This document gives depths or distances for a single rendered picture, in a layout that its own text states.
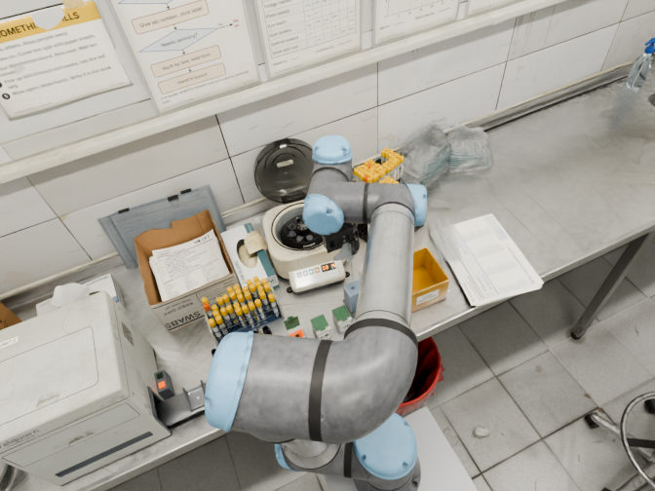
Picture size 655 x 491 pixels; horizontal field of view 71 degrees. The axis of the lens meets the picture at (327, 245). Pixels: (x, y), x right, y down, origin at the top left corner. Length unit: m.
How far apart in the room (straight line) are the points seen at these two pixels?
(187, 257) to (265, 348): 0.98
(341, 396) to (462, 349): 1.82
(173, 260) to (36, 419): 0.62
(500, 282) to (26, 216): 1.36
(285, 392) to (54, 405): 0.66
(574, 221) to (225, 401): 1.35
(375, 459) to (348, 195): 0.48
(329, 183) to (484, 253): 0.76
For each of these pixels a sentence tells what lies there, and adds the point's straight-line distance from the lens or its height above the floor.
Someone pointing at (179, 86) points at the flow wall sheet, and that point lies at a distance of 1.32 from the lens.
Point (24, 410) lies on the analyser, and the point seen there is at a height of 1.17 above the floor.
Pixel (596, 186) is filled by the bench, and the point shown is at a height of 0.87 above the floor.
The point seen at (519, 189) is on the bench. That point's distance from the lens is 1.73.
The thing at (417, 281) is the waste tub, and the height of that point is 0.88.
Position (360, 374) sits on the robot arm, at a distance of 0.52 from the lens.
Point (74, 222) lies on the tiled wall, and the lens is 1.54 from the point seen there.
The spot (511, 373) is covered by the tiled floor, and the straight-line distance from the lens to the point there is 2.30.
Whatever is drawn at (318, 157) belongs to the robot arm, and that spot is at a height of 1.47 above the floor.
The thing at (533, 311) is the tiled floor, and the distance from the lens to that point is 2.49.
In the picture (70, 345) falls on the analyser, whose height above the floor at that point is 1.17.
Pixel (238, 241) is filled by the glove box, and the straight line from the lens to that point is 1.48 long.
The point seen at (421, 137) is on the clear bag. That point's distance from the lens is 1.65.
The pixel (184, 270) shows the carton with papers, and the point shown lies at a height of 0.94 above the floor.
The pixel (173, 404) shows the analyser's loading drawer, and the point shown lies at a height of 0.92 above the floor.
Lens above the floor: 2.03
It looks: 50 degrees down
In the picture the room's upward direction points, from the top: 8 degrees counter-clockwise
